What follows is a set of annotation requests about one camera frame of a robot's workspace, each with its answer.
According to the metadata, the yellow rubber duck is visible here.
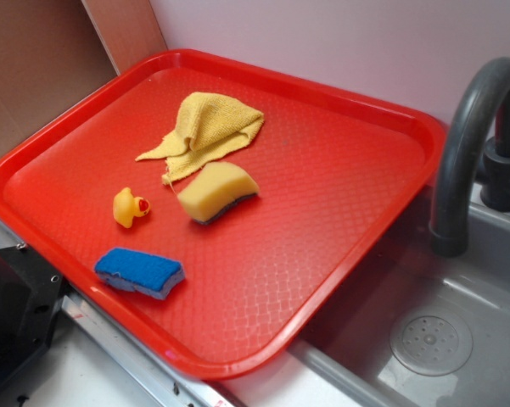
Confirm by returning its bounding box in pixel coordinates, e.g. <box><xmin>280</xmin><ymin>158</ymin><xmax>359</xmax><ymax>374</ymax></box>
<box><xmin>112</xmin><ymin>187</ymin><xmax>151</xmax><ymax>229</ymax></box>

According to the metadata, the yellow sponge with grey pad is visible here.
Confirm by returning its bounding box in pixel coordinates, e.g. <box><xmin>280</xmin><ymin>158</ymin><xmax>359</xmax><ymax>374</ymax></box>
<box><xmin>177</xmin><ymin>162</ymin><xmax>260</xmax><ymax>224</ymax></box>

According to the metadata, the red plastic tray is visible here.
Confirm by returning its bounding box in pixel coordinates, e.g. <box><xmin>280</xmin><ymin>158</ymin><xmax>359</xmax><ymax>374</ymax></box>
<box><xmin>0</xmin><ymin>50</ymin><xmax>446</xmax><ymax>380</ymax></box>

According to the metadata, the yellow microfiber cloth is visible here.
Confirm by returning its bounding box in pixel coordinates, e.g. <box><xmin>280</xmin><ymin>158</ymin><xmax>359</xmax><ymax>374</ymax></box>
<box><xmin>136</xmin><ymin>92</ymin><xmax>265</xmax><ymax>185</ymax></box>

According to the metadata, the blue scrub sponge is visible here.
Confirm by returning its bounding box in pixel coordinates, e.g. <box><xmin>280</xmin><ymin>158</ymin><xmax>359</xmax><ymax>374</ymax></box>
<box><xmin>94</xmin><ymin>248</ymin><xmax>185</xmax><ymax>300</ymax></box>

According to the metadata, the grey plastic sink basin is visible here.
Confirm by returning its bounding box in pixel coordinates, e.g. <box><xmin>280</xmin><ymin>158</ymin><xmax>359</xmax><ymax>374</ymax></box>
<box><xmin>290</xmin><ymin>190</ymin><xmax>510</xmax><ymax>406</ymax></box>

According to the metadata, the round sink drain cover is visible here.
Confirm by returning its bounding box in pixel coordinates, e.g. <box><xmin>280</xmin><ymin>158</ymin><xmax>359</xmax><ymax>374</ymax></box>
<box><xmin>390</xmin><ymin>309</ymin><xmax>474</xmax><ymax>376</ymax></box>

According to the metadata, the grey curved faucet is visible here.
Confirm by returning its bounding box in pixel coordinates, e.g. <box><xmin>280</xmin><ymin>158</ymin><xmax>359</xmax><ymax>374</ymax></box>
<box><xmin>429</xmin><ymin>57</ymin><xmax>510</xmax><ymax>257</ymax></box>

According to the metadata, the brown cardboard panel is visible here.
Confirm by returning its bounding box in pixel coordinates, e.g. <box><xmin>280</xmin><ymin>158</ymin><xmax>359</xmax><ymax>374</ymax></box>
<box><xmin>0</xmin><ymin>1</ymin><xmax>166</xmax><ymax>158</ymax></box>

